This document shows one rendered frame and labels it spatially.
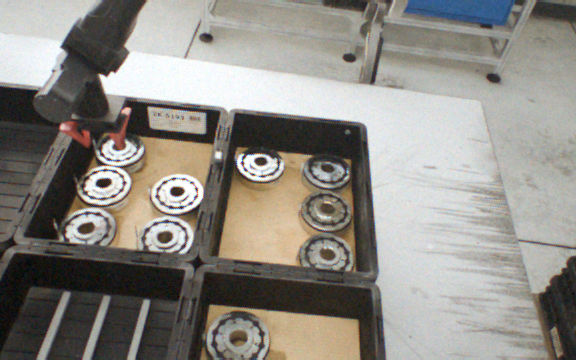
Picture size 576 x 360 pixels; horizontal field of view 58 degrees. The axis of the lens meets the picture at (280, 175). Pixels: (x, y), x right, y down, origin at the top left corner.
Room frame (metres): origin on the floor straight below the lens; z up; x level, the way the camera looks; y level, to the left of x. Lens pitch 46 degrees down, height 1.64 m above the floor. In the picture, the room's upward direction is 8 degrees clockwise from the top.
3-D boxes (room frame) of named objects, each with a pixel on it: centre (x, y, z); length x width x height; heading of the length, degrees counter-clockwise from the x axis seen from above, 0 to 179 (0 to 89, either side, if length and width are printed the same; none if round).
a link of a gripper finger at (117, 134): (0.67, 0.32, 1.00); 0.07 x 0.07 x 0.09; 0
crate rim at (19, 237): (0.66, 0.27, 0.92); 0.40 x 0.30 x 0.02; 2
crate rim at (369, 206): (0.67, -0.03, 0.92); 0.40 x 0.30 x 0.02; 2
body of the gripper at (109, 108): (0.67, 0.34, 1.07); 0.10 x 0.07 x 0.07; 90
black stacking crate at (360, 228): (0.67, -0.03, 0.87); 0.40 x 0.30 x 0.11; 2
